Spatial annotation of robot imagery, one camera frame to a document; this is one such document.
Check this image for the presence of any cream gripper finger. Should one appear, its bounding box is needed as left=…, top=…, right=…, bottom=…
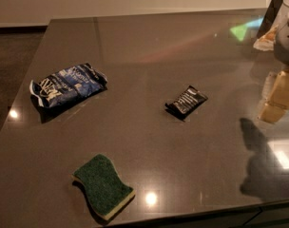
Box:
left=253, top=27, right=278, bottom=51

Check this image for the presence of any green and yellow sponge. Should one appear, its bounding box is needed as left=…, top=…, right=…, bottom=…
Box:
left=72, top=154, right=135, bottom=220

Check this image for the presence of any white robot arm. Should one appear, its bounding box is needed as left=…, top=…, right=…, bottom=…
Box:
left=254, top=0, right=289, bottom=66

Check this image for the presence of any blue chip bag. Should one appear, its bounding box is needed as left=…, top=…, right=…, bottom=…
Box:
left=29, top=63, right=107, bottom=109

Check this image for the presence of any black snack packet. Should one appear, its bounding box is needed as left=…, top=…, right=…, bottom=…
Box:
left=165, top=85, right=208, bottom=119

